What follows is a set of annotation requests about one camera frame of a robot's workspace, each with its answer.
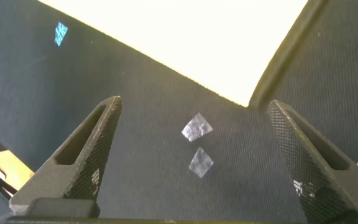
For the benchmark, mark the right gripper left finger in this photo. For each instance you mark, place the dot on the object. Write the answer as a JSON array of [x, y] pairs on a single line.
[[45, 182]]

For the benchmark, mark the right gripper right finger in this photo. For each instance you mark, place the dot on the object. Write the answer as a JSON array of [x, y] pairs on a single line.
[[328, 174]]

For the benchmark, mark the yellow microfibre towel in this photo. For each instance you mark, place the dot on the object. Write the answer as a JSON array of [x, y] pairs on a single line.
[[204, 43]]

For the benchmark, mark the black fabric table cover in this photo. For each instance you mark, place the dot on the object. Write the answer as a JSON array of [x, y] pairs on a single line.
[[154, 130]]

